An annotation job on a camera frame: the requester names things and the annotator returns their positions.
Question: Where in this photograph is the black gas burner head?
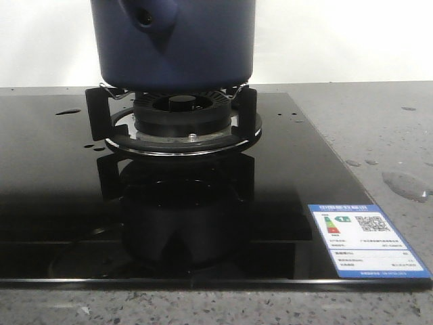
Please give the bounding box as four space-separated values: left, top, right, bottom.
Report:
133 91 231 137

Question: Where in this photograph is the black metal pot support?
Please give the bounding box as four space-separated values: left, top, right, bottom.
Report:
85 85 262 156

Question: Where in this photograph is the blue white energy label sticker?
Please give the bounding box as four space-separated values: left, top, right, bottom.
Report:
308 204 432 279

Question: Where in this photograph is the dark blue cooking pot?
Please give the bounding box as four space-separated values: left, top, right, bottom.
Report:
91 1 256 92

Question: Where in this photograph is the black glass gas cooktop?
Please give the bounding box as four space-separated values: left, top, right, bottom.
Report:
1 93 432 291

